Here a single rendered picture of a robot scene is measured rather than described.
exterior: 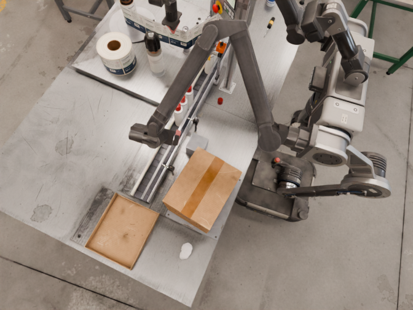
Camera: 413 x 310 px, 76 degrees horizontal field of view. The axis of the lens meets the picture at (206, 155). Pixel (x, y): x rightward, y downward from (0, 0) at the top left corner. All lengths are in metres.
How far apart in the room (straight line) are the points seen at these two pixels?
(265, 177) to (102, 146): 1.23
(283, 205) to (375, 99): 1.61
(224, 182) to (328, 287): 1.56
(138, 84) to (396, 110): 2.56
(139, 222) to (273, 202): 1.10
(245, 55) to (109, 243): 1.11
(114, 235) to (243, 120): 0.98
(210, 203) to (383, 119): 2.34
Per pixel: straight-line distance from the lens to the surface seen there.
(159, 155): 1.48
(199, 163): 1.20
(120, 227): 1.48
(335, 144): 0.94
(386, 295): 2.75
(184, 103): 1.41
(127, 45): 1.71
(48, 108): 1.86
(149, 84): 1.70
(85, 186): 1.59
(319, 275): 2.49
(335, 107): 0.96
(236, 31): 0.83
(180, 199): 1.16
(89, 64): 1.87
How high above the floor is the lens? 2.26
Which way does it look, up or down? 70 degrees down
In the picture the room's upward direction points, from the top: 7 degrees clockwise
